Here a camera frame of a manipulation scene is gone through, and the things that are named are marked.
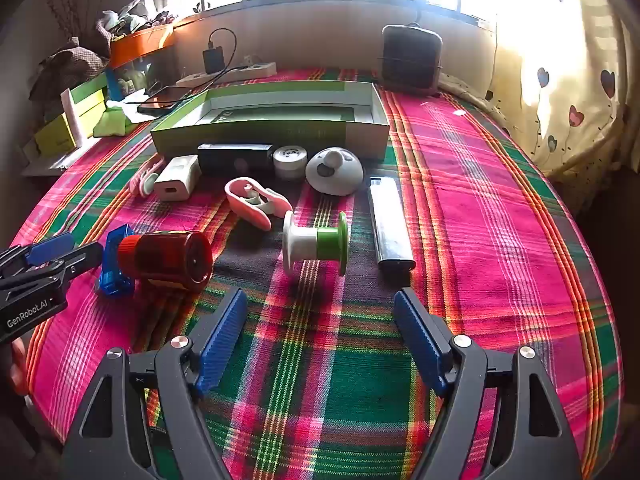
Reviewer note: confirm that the orange plastic box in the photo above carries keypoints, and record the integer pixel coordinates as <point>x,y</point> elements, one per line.
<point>140,42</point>

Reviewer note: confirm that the brown checkered cloth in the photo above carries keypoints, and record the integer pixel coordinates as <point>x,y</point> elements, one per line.
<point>65,67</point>

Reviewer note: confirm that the dark green carton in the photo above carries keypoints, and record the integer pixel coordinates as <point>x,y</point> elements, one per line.
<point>90,105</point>

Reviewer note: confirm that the clear glass tank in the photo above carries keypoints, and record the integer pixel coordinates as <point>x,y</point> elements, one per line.
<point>150,72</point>

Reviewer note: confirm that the dried branches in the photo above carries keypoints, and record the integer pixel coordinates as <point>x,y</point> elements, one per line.
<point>65,10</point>

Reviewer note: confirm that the black charger adapter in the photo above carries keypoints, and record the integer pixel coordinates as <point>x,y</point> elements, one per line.
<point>214,60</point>

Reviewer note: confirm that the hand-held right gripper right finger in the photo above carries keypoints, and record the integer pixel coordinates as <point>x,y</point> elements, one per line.
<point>420,340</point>

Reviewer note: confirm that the plaid blanket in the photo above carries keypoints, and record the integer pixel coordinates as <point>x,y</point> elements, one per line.
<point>500,260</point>

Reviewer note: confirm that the green tissue packet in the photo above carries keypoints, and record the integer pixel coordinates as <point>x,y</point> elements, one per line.
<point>112,122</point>

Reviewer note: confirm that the blue translucent usb device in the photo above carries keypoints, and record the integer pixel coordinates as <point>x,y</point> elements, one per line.
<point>112,270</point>

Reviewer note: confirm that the white and green spool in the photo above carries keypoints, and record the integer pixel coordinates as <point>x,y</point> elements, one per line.
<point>320,242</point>

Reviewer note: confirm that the white tube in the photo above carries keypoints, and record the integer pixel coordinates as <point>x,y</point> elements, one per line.
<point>70,115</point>

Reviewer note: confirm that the black smartphone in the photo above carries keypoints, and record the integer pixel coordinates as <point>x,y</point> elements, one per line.
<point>165,100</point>

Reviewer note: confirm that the pink and white clip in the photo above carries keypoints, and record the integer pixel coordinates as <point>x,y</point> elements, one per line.
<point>260,217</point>

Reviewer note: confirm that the metal nail clipper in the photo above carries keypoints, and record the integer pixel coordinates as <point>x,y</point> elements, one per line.
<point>225,157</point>

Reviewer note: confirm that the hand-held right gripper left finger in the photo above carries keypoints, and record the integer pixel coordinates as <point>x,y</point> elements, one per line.
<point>222,340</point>

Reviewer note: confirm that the heart print curtain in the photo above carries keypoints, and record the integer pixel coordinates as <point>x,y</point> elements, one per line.
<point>565,85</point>

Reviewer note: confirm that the silver lighter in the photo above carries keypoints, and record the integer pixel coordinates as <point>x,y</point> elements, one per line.
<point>390,225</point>

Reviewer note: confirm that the white power strip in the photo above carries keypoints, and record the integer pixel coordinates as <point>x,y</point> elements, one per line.
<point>250,70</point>

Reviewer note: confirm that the white charger adapter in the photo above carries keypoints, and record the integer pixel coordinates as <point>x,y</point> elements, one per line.
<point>175,180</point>

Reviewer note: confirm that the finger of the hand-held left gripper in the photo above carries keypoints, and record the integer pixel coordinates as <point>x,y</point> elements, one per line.
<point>50,249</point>
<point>82,256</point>

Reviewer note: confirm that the small pink plastic clip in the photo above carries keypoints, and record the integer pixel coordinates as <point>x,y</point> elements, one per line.
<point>142,180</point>

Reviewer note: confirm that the person's left hand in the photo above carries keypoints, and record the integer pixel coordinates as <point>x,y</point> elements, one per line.
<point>17,365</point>

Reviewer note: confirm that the red plastic bottle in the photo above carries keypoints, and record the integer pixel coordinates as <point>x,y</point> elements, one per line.
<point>165,260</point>

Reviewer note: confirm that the white paper sheet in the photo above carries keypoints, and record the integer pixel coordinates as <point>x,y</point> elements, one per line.
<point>132,112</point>

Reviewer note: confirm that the blue carton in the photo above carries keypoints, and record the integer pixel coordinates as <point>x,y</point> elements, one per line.
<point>115,85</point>

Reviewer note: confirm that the panda face dome gadget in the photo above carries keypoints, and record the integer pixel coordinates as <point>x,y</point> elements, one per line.
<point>335,175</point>

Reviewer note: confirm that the green cardboard box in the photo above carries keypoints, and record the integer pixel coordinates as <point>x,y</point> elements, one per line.
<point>250,135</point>

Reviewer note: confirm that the small white round jar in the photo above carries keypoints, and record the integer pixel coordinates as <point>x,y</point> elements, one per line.
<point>290,160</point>

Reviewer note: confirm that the grey space heater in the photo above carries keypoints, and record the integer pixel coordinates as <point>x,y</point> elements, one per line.
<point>410,60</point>

